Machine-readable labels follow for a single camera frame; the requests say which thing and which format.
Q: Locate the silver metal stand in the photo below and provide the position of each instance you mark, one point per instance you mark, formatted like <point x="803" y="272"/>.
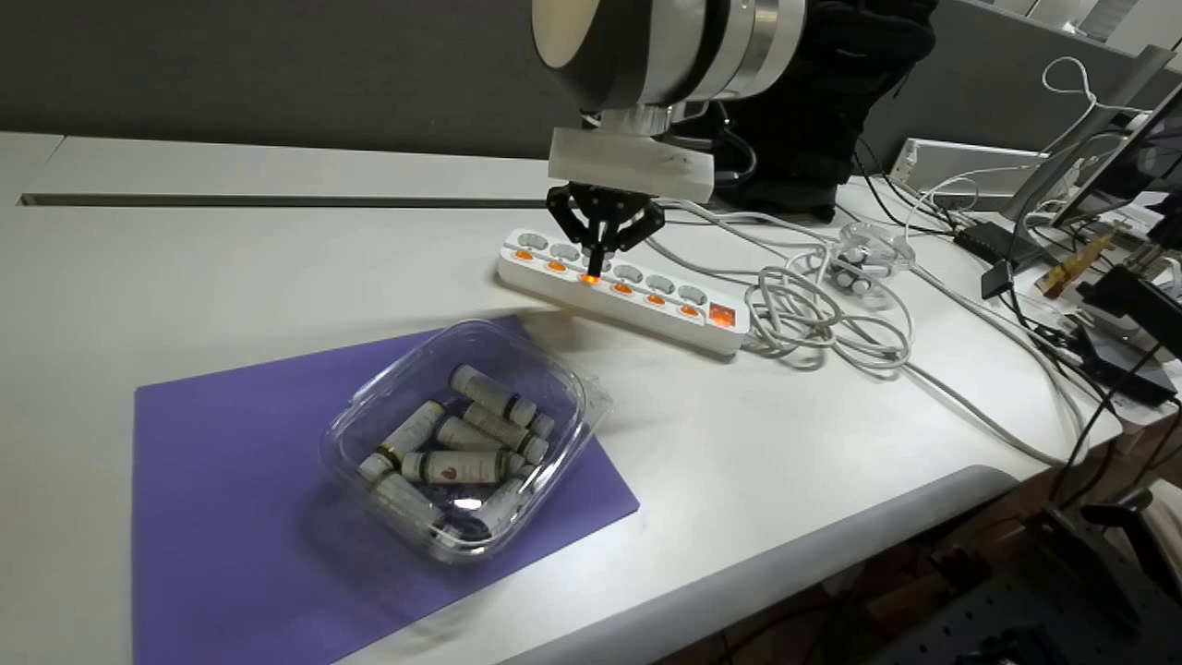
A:
<point x="1082" y="148"/>

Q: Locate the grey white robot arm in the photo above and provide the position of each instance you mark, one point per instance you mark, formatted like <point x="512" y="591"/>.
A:
<point x="651" y="41"/>

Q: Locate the white tube with dark cap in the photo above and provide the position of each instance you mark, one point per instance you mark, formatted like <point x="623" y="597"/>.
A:
<point x="464" y="432"/>
<point x="486" y="390"/>
<point x="409" y="505"/>
<point x="500" y="426"/>

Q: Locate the white multi-switch power strip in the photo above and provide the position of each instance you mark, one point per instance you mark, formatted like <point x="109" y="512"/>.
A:
<point x="651" y="307"/>

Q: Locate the small clear plastic holder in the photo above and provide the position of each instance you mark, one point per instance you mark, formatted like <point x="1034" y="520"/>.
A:
<point x="862" y="261"/>

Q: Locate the white gripper body block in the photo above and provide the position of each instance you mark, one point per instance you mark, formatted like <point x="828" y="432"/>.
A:
<point x="630" y="163"/>

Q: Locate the clear plastic container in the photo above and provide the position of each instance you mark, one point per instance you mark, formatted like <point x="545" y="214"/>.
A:
<point x="559" y="402"/>

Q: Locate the black backpack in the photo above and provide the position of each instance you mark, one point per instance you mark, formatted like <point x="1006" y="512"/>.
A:
<point x="852" y="97"/>

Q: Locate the black boxy device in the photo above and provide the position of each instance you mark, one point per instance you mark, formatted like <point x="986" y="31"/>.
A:
<point x="1138" y="299"/>

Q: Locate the transparent acrylic box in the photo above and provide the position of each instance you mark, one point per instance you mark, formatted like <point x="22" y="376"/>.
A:
<point x="960" y="166"/>

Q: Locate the white tube with printed logo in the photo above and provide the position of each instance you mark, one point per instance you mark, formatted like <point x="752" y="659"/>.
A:
<point x="464" y="467"/>

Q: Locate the yellow wooden stick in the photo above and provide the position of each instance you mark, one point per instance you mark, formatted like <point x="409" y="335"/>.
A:
<point x="1076" y="265"/>

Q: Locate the white tube with black band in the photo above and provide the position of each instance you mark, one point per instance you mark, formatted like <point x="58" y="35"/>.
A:
<point x="411" y="432"/>

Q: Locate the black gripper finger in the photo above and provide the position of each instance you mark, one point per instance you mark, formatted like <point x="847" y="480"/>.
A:
<point x="576" y="214"/>
<point x="630" y="224"/>

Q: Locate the flat black device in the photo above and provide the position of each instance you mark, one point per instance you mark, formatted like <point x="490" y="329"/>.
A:
<point x="1120" y="362"/>

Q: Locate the purple rectangular mat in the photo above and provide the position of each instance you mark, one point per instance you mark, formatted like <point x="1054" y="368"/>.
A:
<point x="234" y="520"/>

